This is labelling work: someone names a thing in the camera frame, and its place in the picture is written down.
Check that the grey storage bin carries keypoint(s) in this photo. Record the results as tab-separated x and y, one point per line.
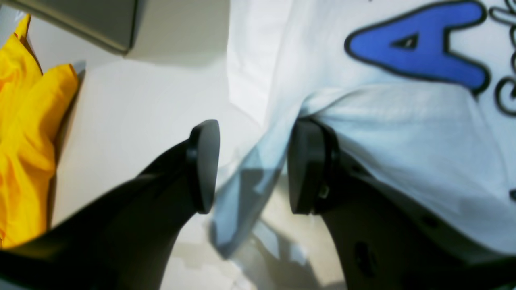
108	24

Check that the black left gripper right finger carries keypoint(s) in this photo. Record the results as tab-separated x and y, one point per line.
384	239

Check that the yellow cloth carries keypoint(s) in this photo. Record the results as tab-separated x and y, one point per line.
32	106

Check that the white printed t-shirt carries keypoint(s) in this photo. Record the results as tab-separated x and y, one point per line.
420	92

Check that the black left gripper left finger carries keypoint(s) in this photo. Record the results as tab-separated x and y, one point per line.
123	240

